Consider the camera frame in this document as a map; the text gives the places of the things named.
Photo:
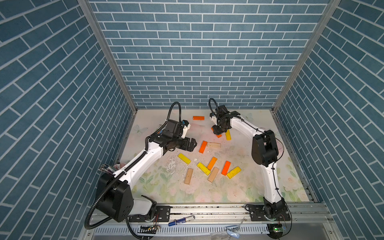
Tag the small circuit board green led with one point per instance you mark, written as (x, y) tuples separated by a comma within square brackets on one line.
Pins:
[(275, 231)]

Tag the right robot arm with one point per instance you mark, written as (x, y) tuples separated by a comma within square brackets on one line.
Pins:
[(264, 153)]

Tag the blue handled screwdriver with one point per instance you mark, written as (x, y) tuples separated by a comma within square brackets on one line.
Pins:
[(181, 221)]

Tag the natural wood block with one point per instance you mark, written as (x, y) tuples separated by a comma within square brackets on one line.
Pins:
[(188, 176), (213, 174), (214, 145)]

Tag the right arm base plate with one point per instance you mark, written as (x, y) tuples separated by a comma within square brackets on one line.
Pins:
[(259, 213)]

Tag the natural wood block lower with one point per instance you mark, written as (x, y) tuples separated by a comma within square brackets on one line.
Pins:
[(213, 174)]

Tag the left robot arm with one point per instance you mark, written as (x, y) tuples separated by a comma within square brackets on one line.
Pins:
[(114, 191)]

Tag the wire connector bundle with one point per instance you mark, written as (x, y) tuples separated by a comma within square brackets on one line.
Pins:
[(152, 230)]

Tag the natural wood block left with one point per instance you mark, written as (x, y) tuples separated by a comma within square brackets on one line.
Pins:
[(188, 176)]

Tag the aluminium front rail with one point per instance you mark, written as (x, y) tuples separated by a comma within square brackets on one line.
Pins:
[(230, 213)]

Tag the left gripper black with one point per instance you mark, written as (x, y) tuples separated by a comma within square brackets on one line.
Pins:
[(191, 146)]

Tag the yellow block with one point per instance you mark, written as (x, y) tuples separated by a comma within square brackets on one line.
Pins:
[(204, 169), (233, 172), (228, 135), (184, 158)]

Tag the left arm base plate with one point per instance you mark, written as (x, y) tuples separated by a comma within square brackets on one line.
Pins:
[(159, 214)]

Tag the natural wood block centre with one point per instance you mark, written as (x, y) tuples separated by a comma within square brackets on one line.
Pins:
[(214, 145)]

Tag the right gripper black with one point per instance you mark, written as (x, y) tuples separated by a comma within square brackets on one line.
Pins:
[(216, 131)]

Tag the light orange block centre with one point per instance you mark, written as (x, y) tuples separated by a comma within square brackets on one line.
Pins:
[(211, 163)]

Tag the clear tape scraps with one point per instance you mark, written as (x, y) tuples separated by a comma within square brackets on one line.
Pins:
[(230, 233)]

